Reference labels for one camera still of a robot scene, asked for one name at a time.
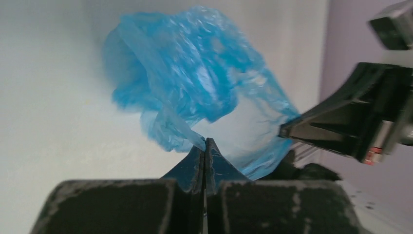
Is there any blue plastic trash bag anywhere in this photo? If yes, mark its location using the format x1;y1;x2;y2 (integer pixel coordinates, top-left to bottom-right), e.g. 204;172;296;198
102;6;299;180

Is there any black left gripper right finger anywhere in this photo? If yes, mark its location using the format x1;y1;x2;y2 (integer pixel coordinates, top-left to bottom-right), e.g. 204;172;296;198
205;138;366;234

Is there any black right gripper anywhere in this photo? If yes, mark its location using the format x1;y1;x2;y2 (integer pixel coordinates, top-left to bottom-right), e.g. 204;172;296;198
279;0;413;165

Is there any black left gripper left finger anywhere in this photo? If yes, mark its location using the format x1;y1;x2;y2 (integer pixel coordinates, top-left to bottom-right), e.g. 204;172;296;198
31;147;205;234

